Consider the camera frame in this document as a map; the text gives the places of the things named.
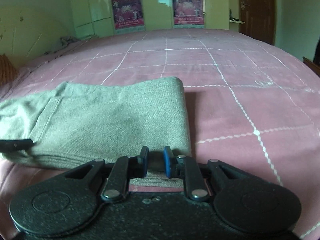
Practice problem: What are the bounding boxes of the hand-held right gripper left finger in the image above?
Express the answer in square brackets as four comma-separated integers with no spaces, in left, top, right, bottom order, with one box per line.
[64,145,149,203]

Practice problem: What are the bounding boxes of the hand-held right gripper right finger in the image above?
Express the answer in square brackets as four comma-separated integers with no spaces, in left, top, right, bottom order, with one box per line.
[163,145,251,202]

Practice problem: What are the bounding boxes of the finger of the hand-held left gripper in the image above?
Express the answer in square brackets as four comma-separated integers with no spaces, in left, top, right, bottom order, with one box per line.
[0,139,34,153]

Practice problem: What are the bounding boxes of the grey-green pants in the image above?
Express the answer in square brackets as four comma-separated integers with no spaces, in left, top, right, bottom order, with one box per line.
[0,76,192,188]

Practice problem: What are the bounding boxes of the orange patterned pillow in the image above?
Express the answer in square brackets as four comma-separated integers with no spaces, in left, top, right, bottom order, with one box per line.
[0,54,20,87]

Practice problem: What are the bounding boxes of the lavender quilt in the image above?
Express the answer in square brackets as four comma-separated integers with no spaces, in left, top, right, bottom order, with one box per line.
[0,37,100,98]

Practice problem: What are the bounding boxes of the pink checked bed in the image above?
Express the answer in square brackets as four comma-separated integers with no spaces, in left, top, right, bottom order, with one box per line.
[0,28,320,240]

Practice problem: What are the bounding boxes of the cream wooden headboard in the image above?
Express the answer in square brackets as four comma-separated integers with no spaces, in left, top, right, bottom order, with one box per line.
[0,7,77,68]

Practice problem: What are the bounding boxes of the cream wardrobe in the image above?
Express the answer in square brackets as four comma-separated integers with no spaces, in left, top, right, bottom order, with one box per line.
[67,0,238,38]

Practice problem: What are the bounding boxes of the cream corner shelf unit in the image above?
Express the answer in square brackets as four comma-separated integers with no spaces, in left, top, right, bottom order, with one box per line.
[228,0,246,24]

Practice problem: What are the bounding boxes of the wooden chair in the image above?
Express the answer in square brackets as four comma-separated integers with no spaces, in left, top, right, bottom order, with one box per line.
[302,56,320,78]

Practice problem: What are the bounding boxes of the brown wooden door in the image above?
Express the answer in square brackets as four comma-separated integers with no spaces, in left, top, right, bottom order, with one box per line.
[237,0,277,45]

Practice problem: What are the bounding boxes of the dark garment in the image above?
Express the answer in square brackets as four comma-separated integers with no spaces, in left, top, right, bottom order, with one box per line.
[312,37,320,65]

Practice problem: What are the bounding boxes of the pink wall poster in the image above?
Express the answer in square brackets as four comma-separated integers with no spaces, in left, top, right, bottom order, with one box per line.
[111,0,145,30]
[171,0,205,26]

